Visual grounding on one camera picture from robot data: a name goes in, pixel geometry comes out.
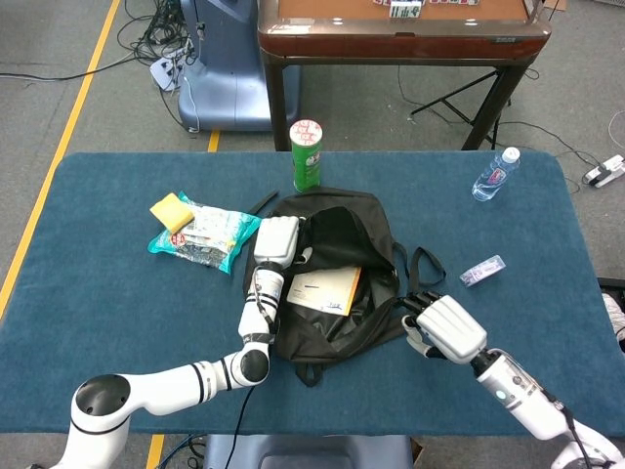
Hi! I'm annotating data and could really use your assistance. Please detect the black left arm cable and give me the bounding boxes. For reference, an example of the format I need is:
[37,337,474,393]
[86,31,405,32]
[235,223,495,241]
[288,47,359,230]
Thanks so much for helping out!
[228,267,277,469]

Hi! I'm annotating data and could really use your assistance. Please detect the brown mahjong table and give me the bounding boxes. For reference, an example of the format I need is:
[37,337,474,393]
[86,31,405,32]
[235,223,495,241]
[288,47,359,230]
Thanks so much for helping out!
[257,0,553,151]

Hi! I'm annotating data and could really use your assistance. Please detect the green chips can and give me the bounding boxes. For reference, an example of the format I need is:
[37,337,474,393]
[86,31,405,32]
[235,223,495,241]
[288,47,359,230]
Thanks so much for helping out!
[289,118,326,193]

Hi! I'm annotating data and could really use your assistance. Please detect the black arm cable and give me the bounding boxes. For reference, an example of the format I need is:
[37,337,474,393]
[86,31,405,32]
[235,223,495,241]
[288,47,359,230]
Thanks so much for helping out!
[535,384,611,469]
[228,267,277,469]

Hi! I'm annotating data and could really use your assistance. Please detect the white and yellow book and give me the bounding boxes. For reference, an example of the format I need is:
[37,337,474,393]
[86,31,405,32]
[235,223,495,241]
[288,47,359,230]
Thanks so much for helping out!
[285,266,363,318]

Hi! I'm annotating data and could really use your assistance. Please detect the white mesh shoe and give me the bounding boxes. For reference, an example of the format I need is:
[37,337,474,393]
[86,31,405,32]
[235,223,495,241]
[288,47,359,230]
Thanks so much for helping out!
[603,291,625,353]

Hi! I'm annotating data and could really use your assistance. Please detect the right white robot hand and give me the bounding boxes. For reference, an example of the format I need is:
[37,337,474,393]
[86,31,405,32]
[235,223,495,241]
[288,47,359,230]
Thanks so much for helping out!
[395,291,489,365]

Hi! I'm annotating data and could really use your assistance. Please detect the black floor cable tangle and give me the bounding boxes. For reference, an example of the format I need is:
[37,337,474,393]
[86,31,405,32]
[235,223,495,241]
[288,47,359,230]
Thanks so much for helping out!
[121,0,199,67]

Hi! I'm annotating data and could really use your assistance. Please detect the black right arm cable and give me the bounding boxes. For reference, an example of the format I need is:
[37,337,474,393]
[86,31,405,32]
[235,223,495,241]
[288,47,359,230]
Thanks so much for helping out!
[535,384,611,469]

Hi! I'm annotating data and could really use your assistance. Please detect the mahjong tiles set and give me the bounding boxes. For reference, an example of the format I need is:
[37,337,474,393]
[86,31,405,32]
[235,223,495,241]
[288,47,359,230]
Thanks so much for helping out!
[373,0,482,20]

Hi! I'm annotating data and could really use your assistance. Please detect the white power strip with plugs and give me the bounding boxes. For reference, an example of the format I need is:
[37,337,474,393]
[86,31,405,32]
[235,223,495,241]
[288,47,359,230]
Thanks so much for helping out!
[148,46,196,93]

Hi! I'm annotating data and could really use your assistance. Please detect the clear box purple contents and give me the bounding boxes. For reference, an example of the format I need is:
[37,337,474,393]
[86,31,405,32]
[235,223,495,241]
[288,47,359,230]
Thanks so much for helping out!
[459,254,507,289]

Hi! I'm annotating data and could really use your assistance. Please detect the clear water bottle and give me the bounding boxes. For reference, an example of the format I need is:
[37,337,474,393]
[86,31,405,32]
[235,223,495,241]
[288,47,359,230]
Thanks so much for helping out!
[471,147,521,203]

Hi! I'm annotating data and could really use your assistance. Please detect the white power strip black plug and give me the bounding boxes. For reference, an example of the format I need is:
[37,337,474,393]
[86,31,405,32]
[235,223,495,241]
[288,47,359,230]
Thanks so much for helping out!
[583,154,625,189]

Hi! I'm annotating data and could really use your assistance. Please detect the black backpack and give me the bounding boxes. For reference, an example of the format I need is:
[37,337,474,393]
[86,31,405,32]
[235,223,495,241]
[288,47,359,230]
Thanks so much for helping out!
[242,187,451,388]

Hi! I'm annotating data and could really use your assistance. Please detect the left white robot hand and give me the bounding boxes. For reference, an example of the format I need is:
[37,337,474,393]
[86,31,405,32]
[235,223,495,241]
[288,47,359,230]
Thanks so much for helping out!
[252,215,314,268]

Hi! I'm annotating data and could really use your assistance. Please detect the blue-grey own robot base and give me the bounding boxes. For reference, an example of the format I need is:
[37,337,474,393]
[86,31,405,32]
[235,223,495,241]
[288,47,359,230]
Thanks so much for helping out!
[202,434,415,469]

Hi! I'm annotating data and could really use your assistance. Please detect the yellow sponge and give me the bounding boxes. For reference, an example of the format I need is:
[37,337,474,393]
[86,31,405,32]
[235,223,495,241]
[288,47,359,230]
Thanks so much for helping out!
[148,192,195,235]

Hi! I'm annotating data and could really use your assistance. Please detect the blue felt table cover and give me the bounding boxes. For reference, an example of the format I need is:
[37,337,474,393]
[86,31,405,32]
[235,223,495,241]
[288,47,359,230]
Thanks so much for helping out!
[0,150,617,437]

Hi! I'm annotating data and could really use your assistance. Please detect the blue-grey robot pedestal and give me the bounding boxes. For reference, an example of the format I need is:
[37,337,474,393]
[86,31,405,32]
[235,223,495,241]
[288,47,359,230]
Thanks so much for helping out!
[177,0,303,133]

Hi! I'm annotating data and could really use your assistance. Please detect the teal white snack bag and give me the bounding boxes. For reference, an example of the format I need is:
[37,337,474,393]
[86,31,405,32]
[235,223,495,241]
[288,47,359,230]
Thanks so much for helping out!
[146,191,264,276]

